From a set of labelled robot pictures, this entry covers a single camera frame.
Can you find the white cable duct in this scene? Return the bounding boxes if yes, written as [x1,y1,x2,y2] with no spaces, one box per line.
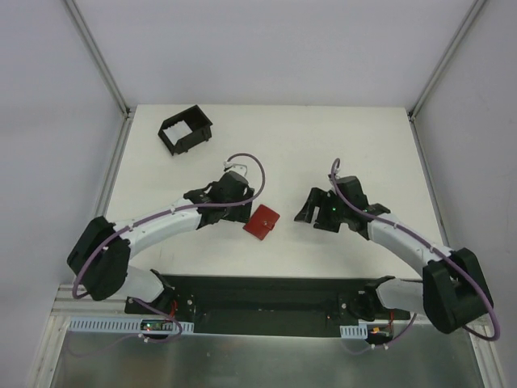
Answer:
[339,324,368,340]
[68,317,179,335]

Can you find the aluminium frame post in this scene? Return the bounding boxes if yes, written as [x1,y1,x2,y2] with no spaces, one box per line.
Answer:
[61,0,132,117]
[407,0,489,122]

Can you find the aluminium front rail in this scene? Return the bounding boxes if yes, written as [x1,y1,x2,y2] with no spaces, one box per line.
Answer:
[51,285,130,314]

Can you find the left white cable duct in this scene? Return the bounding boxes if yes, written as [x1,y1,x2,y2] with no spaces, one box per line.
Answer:
[68,317,179,335]

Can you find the red leather card holder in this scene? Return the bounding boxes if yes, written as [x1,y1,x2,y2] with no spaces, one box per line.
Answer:
[243,205,280,241]

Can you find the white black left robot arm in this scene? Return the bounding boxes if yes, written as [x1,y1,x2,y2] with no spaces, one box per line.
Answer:
[67,171,258,316]

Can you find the right white cable duct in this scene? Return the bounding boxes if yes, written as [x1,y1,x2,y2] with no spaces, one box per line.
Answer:
[339,324,368,340]

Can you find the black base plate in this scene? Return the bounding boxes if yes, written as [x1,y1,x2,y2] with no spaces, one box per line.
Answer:
[124,273,410,335]

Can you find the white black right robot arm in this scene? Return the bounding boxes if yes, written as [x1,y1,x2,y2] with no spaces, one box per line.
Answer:
[294,176,500,339]

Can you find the black card box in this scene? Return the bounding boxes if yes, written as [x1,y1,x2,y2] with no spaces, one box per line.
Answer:
[158,105,212,155]

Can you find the left aluminium frame post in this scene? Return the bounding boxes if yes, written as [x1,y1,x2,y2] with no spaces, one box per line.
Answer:
[61,0,132,117]

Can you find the right aluminium frame post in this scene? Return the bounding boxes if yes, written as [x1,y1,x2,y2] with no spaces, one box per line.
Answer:
[407,0,489,122]

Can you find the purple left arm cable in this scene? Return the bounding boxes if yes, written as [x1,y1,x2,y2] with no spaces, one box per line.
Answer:
[71,152,267,301]

